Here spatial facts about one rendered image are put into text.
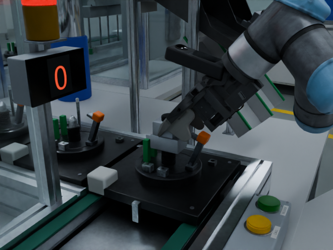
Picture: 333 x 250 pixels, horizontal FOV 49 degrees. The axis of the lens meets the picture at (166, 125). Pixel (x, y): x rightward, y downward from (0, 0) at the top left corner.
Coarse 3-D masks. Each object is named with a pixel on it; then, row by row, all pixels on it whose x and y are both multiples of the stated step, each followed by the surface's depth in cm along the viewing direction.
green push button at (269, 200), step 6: (258, 198) 68; (264, 198) 67; (270, 198) 67; (276, 198) 67; (258, 204) 67; (264, 204) 65; (270, 204) 65; (276, 204) 65; (270, 210) 65; (276, 210) 65
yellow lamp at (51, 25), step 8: (24, 8) 53; (32, 8) 53; (40, 8) 53; (48, 8) 53; (56, 8) 55; (24, 16) 54; (32, 16) 53; (40, 16) 53; (48, 16) 54; (56, 16) 55; (24, 24) 55; (32, 24) 53; (40, 24) 53; (48, 24) 54; (56, 24) 55; (32, 32) 54; (40, 32) 54; (48, 32) 54; (56, 32) 55; (32, 40) 54; (40, 40) 54; (48, 40) 55
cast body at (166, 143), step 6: (168, 114) 74; (156, 120) 73; (162, 120) 73; (156, 126) 73; (156, 132) 73; (168, 132) 72; (150, 138) 74; (156, 138) 74; (162, 138) 73; (168, 138) 72; (174, 138) 72; (150, 144) 75; (156, 144) 74; (162, 144) 73; (168, 144) 73; (174, 144) 72; (180, 144) 73; (186, 144) 75; (162, 150) 74; (168, 150) 73; (174, 150) 72; (180, 150) 73
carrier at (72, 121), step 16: (64, 128) 90; (80, 128) 93; (64, 144) 82; (80, 144) 85; (96, 144) 85; (112, 144) 90; (128, 144) 90; (64, 160) 82; (80, 160) 82; (96, 160) 82; (112, 160) 82; (64, 176) 75; (80, 176) 75
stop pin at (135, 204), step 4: (136, 200) 68; (132, 204) 67; (136, 204) 67; (140, 204) 67; (132, 208) 67; (136, 208) 67; (140, 208) 68; (132, 212) 68; (136, 212) 67; (140, 212) 68; (132, 216) 68; (136, 216) 67; (140, 216) 68; (132, 220) 68; (136, 220) 68; (140, 220) 68
